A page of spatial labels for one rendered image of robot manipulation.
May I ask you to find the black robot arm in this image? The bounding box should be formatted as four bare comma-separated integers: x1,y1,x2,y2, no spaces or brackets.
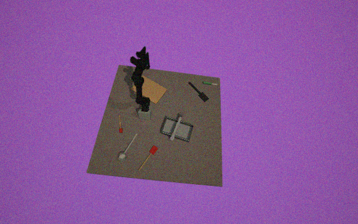
130,57,150,112

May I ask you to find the grey spoon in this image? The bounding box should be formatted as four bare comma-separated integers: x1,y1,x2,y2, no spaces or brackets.
118,134,137,161

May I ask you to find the red spatula with wooden handle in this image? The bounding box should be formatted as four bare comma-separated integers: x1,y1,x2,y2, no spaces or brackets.
138,146,158,170

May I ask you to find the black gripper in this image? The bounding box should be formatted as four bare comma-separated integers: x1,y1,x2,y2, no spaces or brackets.
136,46,150,71

